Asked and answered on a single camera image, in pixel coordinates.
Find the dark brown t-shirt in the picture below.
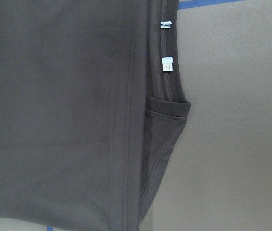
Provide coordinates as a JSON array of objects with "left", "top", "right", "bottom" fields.
[{"left": 0, "top": 0, "right": 191, "bottom": 231}]

